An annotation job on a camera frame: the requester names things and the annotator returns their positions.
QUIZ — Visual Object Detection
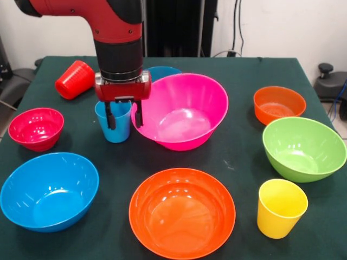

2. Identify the large pink bowl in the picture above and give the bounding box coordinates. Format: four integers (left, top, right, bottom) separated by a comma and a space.
131, 73, 229, 152

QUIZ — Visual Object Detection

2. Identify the large blue bowl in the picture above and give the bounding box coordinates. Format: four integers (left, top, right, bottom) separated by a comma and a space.
0, 152, 100, 233

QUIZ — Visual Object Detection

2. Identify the blue cup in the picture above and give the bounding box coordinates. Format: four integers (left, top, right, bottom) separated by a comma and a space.
94, 100, 133, 144

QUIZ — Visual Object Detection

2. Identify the small blue bowl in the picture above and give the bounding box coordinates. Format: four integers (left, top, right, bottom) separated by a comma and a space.
143, 66, 183, 82

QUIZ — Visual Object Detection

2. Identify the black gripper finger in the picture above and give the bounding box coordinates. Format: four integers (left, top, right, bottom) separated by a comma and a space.
134, 99, 144, 128
104, 101, 117, 130

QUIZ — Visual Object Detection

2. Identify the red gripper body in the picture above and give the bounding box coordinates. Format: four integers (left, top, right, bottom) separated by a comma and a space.
94, 71, 152, 103

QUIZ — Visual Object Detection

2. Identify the green bowl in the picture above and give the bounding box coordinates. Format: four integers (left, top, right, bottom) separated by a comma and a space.
262, 116, 347, 183

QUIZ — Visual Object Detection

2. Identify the red cup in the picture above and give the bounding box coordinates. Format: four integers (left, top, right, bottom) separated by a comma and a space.
55, 60, 96, 100

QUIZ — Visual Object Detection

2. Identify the small crimson bowl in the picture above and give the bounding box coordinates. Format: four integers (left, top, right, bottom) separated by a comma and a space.
8, 107, 65, 152

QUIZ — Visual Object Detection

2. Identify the yellow cup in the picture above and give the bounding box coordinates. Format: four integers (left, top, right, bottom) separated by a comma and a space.
256, 178, 309, 239

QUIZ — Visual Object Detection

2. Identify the dark green tablecloth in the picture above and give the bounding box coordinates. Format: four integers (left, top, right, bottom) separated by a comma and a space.
0, 56, 347, 260

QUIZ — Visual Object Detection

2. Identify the black pedestal leg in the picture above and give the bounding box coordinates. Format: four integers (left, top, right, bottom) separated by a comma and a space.
0, 58, 44, 109
313, 63, 347, 121

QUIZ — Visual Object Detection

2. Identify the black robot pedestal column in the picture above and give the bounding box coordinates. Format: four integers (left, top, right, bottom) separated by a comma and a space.
142, 0, 219, 57

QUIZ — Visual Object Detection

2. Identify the large orange bowl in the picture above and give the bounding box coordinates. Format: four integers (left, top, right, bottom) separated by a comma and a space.
128, 167, 236, 260

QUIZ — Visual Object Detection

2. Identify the small orange bowl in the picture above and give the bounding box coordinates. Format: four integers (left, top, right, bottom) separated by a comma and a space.
253, 86, 307, 126

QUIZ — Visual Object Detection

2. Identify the black hanging cable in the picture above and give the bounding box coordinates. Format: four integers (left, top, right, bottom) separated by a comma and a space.
227, 0, 245, 57

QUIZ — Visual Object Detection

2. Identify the blue cable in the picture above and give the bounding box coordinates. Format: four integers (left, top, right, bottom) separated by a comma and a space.
329, 80, 347, 121

